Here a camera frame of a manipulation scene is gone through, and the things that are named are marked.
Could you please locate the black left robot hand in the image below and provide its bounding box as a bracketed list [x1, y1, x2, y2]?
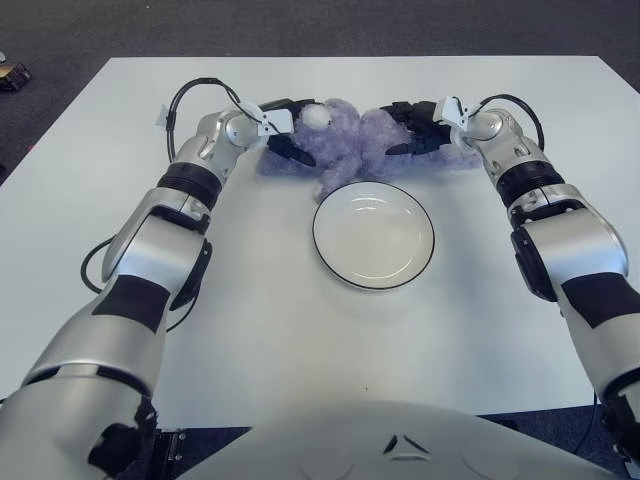
[258, 97, 317, 168]

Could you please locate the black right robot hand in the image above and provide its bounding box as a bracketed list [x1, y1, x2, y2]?
[379, 99, 454, 156]

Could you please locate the purple plush doll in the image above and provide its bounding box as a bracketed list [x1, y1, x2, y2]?
[256, 97, 484, 201]

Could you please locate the white plate with black rim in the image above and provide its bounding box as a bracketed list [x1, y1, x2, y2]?
[312, 182, 436, 294]

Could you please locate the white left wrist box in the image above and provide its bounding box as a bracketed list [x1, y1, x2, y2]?
[248, 103, 294, 137]

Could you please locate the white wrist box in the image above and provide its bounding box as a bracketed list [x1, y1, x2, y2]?
[248, 103, 294, 137]
[433, 96, 471, 134]

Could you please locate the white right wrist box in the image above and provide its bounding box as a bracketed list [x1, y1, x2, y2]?
[433, 96, 471, 134]

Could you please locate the black and yellow floor box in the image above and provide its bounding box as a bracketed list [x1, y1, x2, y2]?
[0, 59, 32, 92]

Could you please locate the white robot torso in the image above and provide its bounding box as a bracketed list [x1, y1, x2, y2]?
[174, 397, 621, 480]

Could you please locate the black metal table hinge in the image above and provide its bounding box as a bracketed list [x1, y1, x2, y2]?
[152, 428, 189, 474]

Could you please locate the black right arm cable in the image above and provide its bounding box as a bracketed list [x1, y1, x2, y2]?
[467, 92, 546, 151]

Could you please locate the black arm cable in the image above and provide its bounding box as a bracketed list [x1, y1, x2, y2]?
[79, 77, 261, 334]
[467, 92, 546, 151]

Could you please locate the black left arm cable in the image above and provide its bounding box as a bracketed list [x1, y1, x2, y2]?
[79, 77, 261, 334]

